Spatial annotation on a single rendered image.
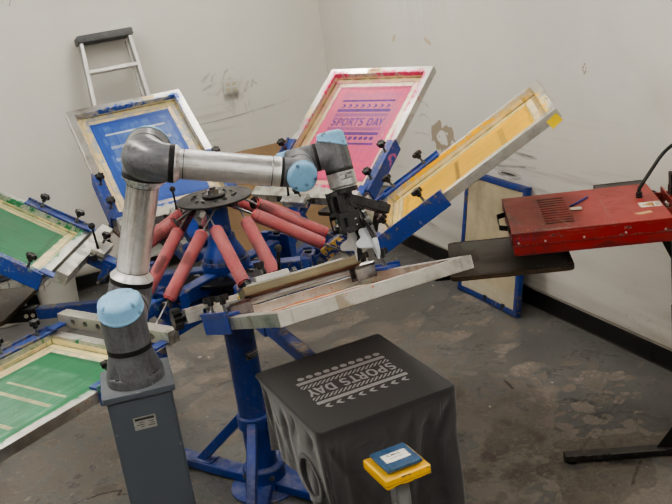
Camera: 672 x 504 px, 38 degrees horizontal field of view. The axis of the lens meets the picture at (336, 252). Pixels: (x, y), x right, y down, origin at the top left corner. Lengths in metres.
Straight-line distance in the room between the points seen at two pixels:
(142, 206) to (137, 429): 0.58
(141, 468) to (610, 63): 3.03
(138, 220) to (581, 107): 2.92
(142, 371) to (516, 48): 3.34
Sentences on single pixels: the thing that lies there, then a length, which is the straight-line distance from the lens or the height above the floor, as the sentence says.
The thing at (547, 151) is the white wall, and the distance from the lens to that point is 5.30.
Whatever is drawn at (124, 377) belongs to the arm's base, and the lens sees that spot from 2.57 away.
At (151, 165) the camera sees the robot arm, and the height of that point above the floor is 1.76.
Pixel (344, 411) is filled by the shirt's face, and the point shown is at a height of 0.95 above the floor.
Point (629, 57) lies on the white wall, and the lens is 4.68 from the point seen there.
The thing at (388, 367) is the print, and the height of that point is 0.95.
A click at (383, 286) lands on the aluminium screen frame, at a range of 2.59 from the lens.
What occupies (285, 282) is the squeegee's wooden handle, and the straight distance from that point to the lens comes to 3.08.
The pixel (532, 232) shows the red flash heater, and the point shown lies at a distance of 3.59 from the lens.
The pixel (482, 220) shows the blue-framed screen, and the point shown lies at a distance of 5.84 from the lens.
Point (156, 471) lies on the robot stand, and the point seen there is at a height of 0.96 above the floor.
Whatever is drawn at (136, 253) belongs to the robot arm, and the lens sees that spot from 2.61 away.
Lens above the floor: 2.26
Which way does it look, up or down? 19 degrees down
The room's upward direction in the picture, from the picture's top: 8 degrees counter-clockwise
